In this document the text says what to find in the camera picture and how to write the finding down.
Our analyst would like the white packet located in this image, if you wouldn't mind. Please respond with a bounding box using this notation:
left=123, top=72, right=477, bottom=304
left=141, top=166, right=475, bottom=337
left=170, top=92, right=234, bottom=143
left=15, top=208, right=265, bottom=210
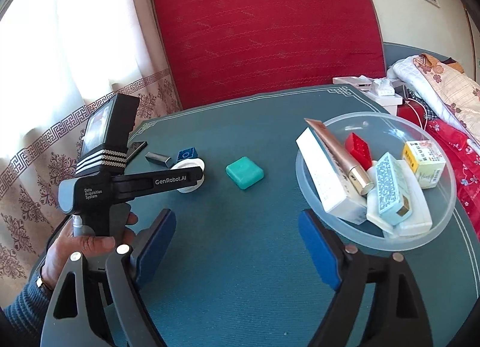
left=366, top=160, right=433, bottom=240

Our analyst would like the light patterned small box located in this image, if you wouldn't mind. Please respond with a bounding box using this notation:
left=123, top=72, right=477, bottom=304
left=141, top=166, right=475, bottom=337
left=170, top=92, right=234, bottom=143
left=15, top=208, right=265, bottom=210
left=375, top=152, right=412, bottom=226

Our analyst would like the teal floss container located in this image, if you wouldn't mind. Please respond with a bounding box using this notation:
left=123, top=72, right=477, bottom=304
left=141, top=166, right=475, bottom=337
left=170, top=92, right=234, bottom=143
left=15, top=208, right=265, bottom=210
left=225, top=157, right=264, bottom=190

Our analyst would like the blue white vitamin D box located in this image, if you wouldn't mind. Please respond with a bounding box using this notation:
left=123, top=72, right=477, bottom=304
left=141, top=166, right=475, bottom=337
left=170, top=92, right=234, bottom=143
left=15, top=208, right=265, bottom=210
left=295, top=128, right=367, bottom=229

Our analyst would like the rose gold cosmetic tube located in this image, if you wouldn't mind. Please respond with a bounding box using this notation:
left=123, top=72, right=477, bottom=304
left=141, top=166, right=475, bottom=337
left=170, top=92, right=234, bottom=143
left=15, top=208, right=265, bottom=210
left=305, top=119, right=374, bottom=196

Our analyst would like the cream tube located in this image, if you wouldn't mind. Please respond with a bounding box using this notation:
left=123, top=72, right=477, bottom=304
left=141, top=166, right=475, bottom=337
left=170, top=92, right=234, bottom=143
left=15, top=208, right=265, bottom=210
left=367, top=160, right=377, bottom=184

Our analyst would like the yellow white ointment box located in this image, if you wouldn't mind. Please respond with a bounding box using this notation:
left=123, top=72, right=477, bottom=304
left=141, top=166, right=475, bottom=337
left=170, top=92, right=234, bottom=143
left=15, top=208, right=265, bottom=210
left=402, top=140, right=446, bottom=189

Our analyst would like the red small box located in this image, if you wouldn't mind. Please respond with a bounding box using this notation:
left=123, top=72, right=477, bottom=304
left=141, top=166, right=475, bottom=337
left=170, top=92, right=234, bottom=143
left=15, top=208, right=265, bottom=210
left=344, top=132, right=373, bottom=171

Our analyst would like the person's left forearm sleeve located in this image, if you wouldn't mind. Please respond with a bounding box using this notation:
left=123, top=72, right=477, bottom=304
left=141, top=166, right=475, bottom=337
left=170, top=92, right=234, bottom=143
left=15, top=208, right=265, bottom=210
left=1, top=272, right=52, bottom=346

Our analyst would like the person's left hand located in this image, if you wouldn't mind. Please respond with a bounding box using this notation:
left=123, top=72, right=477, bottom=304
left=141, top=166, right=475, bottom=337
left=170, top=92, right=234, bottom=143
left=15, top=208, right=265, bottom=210
left=40, top=212, right=138, bottom=290

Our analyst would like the black phone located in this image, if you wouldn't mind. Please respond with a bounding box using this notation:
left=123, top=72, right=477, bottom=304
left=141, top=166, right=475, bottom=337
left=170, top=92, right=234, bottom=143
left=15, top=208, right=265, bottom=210
left=126, top=141, right=147, bottom=165

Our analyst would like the grey metal lipstick tube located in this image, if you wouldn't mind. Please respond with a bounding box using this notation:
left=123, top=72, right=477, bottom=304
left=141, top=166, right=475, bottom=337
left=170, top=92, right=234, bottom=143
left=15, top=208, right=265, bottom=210
left=145, top=152, right=174, bottom=168

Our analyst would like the blue cube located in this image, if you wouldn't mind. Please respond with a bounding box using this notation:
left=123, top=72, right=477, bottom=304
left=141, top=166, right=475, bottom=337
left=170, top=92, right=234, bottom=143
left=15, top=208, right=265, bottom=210
left=177, top=147, right=198, bottom=161

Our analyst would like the teal table mat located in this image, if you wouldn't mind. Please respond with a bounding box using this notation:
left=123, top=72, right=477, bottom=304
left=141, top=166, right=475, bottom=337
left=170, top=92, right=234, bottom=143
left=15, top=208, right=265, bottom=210
left=110, top=86, right=479, bottom=346

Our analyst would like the clear plastic bowl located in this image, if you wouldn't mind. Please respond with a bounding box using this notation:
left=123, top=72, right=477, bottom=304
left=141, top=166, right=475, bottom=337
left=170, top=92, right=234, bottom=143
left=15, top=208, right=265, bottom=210
left=295, top=112, right=456, bottom=252

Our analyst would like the patterned curtain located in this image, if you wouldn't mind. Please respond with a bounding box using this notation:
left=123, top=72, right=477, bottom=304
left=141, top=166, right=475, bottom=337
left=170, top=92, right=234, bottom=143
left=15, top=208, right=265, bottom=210
left=1, top=0, right=180, bottom=296

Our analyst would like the red floral bedspread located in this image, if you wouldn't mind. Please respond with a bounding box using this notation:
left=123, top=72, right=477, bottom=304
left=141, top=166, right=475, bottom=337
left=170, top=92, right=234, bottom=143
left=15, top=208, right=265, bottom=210
left=397, top=102, right=480, bottom=237

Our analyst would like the red mattress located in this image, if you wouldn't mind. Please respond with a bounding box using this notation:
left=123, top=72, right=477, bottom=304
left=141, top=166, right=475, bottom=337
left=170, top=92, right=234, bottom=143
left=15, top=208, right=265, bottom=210
left=153, top=0, right=386, bottom=109

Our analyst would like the white radiator heater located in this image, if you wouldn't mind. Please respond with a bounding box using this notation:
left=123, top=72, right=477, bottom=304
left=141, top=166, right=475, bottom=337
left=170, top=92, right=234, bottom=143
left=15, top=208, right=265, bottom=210
left=332, top=75, right=403, bottom=115

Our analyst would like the floral quilt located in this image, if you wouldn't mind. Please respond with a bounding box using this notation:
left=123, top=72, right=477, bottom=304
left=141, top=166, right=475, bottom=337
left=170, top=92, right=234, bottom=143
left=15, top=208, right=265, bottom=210
left=387, top=53, right=479, bottom=143

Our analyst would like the crumpled white tissue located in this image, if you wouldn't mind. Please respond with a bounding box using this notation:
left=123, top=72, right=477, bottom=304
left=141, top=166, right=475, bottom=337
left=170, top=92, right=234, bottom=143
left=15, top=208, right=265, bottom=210
left=371, top=78, right=395, bottom=98

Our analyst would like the white charging cable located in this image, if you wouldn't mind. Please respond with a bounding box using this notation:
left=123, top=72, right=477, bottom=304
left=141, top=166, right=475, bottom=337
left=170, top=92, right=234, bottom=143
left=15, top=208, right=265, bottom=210
left=406, top=98, right=431, bottom=130

